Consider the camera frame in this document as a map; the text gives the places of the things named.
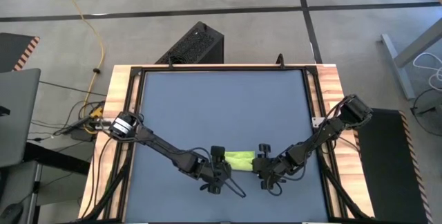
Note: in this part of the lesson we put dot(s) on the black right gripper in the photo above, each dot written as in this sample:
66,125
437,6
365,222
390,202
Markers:
274,168

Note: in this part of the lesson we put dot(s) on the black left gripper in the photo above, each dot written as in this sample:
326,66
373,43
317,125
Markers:
214,174

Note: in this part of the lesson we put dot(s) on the yellow-green microfibre towel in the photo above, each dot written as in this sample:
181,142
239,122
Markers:
240,160

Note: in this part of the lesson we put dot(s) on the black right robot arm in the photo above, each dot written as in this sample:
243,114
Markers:
328,130

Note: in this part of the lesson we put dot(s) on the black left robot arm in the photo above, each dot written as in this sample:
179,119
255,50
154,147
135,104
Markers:
162,146

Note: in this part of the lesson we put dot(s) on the blue-grey table mat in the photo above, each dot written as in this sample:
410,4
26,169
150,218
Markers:
224,96

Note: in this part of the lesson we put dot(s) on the black computer tower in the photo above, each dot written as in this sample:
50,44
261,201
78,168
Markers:
197,46

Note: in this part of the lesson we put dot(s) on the large black striped-edge floor mat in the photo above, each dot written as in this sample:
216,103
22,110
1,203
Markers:
386,182

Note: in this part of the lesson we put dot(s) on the black power strip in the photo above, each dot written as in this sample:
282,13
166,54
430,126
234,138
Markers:
102,124

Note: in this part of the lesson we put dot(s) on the yellow power plug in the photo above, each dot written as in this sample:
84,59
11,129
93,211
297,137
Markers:
96,112

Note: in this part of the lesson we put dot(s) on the grey metal desk leg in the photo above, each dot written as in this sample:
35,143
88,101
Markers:
397,65

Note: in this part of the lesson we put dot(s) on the grey side table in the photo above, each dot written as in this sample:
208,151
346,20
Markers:
17,189

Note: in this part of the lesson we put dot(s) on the grey laptop lid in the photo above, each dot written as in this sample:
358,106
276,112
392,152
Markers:
17,113

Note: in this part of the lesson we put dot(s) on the black computer mouse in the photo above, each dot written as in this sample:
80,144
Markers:
12,213

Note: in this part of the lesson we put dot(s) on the small black striped-edge floor mat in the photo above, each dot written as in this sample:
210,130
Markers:
12,51

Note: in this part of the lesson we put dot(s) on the black metal table frame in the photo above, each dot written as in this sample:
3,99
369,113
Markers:
224,68

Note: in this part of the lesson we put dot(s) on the black frame hook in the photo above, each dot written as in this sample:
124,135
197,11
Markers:
170,63
280,61

